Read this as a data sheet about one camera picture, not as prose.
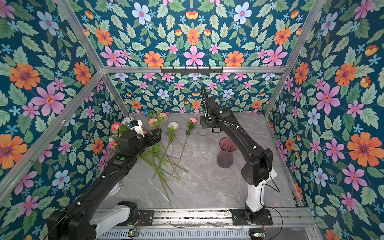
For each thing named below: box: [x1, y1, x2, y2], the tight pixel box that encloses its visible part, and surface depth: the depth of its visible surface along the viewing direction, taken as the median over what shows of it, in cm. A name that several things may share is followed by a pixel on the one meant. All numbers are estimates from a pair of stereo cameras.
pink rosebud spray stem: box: [148, 111, 169, 129], surface depth 113 cm
